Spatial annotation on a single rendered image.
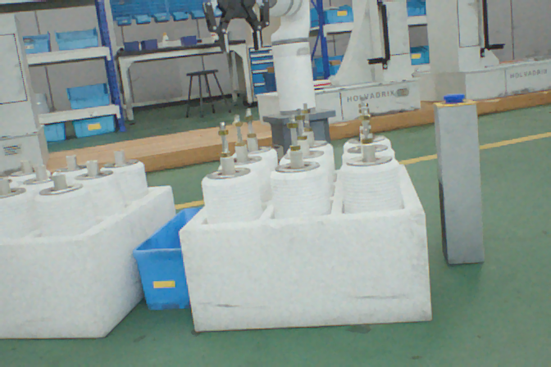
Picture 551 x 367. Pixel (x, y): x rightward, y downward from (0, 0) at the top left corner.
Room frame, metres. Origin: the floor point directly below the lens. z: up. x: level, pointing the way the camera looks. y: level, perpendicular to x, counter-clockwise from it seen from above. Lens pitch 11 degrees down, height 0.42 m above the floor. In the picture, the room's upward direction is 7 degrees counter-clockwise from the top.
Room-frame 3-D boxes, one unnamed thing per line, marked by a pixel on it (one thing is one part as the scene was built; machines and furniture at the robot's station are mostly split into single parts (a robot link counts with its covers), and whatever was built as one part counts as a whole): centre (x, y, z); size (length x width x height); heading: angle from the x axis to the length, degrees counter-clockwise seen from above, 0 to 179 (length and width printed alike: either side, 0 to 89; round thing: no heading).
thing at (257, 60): (6.70, 0.05, 0.35); 0.59 x 0.47 x 0.69; 19
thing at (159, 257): (1.11, 0.21, 0.06); 0.30 x 0.11 x 0.12; 169
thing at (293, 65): (1.40, -0.07, 0.39); 0.09 x 0.09 x 0.17; 19
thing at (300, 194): (0.91, -0.03, 0.16); 0.10 x 0.10 x 0.18
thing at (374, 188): (0.89, -0.15, 0.16); 0.10 x 0.10 x 0.18
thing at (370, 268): (1.02, -0.05, 0.09); 0.39 x 0.39 x 0.18; 81
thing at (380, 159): (0.89, -0.15, 0.25); 0.08 x 0.08 x 0.01
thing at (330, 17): (6.24, -0.78, 0.90); 0.50 x 0.38 x 0.21; 20
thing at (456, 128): (1.05, -0.35, 0.16); 0.07 x 0.07 x 0.31; 81
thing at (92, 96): (5.38, 1.73, 0.36); 0.50 x 0.38 x 0.21; 19
